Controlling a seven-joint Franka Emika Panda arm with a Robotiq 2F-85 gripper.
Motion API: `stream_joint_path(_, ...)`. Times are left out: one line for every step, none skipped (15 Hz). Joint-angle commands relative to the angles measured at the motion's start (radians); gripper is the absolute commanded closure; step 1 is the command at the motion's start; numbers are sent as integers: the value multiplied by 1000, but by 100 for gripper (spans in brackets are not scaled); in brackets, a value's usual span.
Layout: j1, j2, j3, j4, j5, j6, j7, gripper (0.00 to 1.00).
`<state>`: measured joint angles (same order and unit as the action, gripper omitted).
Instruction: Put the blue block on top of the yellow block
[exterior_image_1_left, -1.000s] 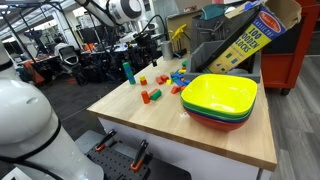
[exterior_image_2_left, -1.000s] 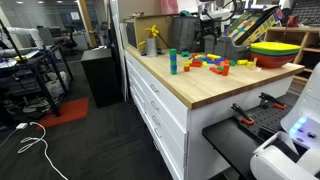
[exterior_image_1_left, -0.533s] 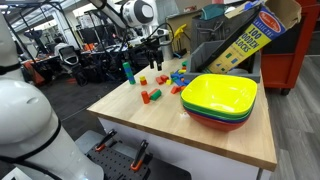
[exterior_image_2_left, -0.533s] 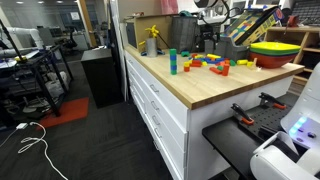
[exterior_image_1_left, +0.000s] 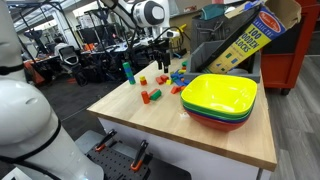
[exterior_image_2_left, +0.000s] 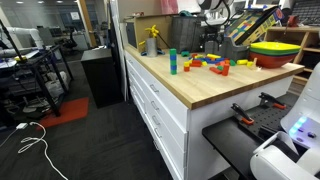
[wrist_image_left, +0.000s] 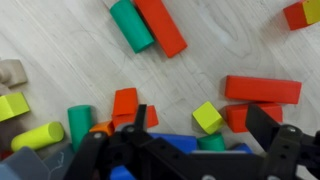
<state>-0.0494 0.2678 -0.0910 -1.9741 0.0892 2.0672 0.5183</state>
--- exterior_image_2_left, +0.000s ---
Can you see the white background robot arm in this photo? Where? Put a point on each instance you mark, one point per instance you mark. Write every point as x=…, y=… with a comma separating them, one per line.
x=30, y=32

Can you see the framed wall sign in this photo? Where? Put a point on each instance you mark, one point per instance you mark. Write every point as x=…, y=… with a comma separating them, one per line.
x=75, y=15

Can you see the small blue cube block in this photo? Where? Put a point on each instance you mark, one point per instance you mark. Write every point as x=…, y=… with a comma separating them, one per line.
x=203, y=59

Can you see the green cylinder block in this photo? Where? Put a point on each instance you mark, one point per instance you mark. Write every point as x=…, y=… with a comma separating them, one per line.
x=173, y=72
x=173, y=62
x=173, y=51

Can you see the black orange clamp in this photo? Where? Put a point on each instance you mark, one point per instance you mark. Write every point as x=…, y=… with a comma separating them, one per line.
x=271, y=100
x=242, y=114

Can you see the black frame desk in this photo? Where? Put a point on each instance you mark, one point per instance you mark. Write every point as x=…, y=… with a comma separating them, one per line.
x=47, y=91

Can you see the green plastic bowl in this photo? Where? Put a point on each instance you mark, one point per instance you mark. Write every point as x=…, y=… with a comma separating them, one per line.
x=273, y=52

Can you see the red floor mat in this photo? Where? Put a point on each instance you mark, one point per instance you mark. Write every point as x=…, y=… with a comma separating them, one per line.
x=66, y=111

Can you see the yellow hand tool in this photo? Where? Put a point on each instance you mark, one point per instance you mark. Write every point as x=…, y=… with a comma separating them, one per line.
x=152, y=31

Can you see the small red block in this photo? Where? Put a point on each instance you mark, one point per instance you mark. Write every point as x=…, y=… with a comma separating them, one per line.
x=194, y=55

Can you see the red cube block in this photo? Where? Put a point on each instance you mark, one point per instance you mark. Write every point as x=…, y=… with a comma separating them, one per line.
x=186, y=69
x=199, y=63
x=193, y=64

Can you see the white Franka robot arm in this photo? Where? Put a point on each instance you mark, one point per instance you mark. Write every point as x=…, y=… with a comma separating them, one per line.
x=283, y=163

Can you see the black cabinet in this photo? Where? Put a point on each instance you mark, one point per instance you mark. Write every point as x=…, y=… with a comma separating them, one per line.
x=101, y=76

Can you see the yellow plastic bowl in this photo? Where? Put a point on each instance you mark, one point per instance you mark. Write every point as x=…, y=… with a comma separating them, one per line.
x=275, y=46

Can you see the blue cylinder block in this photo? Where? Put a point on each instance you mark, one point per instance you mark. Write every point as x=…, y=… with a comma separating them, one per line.
x=173, y=57
x=173, y=67

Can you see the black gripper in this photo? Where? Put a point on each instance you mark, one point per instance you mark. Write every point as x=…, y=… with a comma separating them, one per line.
x=212, y=41

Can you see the metal cup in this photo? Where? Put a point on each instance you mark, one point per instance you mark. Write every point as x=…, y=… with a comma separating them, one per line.
x=151, y=46

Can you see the wooden blocks cardboard box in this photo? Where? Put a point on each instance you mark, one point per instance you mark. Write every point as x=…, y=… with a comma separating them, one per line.
x=253, y=26

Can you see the green rectangular block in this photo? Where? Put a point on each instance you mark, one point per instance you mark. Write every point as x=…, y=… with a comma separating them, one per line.
x=220, y=68

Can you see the pink plastic sheet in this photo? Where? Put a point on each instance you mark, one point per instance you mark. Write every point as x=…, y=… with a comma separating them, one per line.
x=169, y=6

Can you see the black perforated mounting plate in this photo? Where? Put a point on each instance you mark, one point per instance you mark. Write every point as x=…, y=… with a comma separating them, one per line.
x=266, y=120

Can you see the teal cloth item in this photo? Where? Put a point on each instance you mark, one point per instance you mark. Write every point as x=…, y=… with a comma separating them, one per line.
x=185, y=13

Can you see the orange wooden block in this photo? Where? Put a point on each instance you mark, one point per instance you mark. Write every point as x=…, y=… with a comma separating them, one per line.
x=227, y=62

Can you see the white bag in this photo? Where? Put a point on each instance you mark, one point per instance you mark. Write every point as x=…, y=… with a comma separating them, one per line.
x=55, y=85

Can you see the white power adapter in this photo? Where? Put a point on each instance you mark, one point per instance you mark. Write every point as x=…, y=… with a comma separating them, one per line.
x=22, y=126

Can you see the red plastic bowl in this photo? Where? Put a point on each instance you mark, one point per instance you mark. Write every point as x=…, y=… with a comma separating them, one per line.
x=271, y=61

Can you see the brown cardboard box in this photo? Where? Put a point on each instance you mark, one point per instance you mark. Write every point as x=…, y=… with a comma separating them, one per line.
x=140, y=30

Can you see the robot mounting stand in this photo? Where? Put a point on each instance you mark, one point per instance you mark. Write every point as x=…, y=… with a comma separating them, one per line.
x=226, y=143

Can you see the red shelf object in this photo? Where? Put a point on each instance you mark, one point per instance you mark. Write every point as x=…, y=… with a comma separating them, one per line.
x=292, y=20

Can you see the green wooden block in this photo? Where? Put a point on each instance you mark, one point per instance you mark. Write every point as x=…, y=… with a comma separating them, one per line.
x=185, y=53
x=233, y=62

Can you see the dark gray fabric basket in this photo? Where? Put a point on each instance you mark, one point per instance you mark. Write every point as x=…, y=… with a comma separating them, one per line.
x=185, y=33

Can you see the gray plastic bin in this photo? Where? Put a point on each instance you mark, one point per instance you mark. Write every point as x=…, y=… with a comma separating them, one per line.
x=233, y=50

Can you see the yellow cylinder block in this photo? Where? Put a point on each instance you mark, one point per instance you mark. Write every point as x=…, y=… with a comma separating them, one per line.
x=242, y=62

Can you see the wooden shelf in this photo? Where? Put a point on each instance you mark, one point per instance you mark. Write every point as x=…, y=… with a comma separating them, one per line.
x=310, y=43

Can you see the yellow cube block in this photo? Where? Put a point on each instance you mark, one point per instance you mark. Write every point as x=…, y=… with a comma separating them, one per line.
x=204, y=64
x=186, y=64
x=250, y=64

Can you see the blue wooden block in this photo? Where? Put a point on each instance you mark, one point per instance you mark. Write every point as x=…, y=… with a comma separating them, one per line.
x=197, y=59
x=211, y=62
x=221, y=60

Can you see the black office chair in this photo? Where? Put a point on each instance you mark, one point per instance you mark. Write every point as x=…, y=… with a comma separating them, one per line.
x=70, y=40

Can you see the tall red cylinder block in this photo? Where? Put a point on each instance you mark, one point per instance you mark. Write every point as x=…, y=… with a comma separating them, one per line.
x=225, y=69

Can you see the white drawer cabinet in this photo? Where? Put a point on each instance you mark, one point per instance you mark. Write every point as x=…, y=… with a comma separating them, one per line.
x=166, y=110

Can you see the long yellow block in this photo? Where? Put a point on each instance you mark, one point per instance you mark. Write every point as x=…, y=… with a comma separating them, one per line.
x=213, y=56

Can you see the natural wood block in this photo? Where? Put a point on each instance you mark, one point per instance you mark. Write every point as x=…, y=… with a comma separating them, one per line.
x=255, y=61

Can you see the small white plastic piece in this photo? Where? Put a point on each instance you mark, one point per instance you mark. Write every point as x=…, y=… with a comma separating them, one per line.
x=258, y=68

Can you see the long red block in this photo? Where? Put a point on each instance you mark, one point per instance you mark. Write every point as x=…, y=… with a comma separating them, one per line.
x=214, y=70

